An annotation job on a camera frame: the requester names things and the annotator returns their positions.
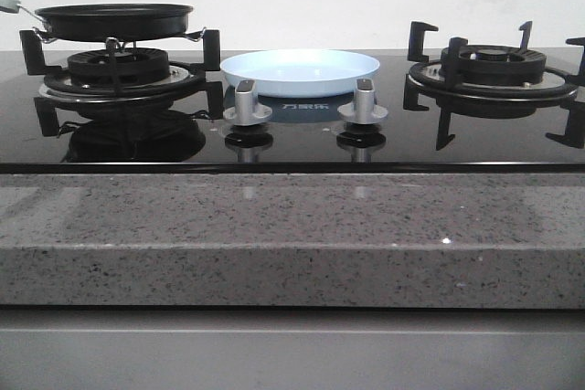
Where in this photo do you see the light blue plate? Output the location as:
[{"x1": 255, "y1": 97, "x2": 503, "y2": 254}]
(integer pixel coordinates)
[{"x1": 220, "y1": 49, "x2": 380, "y2": 99}]

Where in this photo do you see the black frying pan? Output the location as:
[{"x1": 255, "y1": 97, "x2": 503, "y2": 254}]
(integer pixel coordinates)
[{"x1": 0, "y1": 0, "x2": 196, "y2": 43}]

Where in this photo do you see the black glass gas cooktop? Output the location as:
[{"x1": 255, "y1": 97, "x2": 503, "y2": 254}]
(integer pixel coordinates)
[{"x1": 1, "y1": 51, "x2": 584, "y2": 174}]

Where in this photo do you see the left silver stove knob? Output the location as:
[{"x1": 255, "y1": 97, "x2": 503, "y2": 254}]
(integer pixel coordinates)
[{"x1": 223, "y1": 79, "x2": 272, "y2": 127}]

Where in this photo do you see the silver stove knob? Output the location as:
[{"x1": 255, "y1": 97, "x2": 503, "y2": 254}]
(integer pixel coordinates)
[
  {"x1": 337, "y1": 79, "x2": 388, "y2": 125},
  {"x1": 223, "y1": 79, "x2": 272, "y2": 127}
]

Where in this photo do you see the right silver stove knob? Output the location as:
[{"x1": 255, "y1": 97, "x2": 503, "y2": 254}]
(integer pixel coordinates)
[{"x1": 337, "y1": 79, "x2": 388, "y2": 125}]

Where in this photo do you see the left burner with black grate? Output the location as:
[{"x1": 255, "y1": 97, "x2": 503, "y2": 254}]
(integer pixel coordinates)
[{"x1": 20, "y1": 28, "x2": 224, "y2": 136}]

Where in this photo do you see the burner with black grate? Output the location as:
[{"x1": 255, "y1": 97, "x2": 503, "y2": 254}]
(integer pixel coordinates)
[
  {"x1": 403, "y1": 21, "x2": 584, "y2": 150},
  {"x1": 20, "y1": 28, "x2": 224, "y2": 136}
]

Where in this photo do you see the right burner with black grate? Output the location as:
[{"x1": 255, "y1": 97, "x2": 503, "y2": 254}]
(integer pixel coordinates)
[{"x1": 403, "y1": 21, "x2": 584, "y2": 150}]

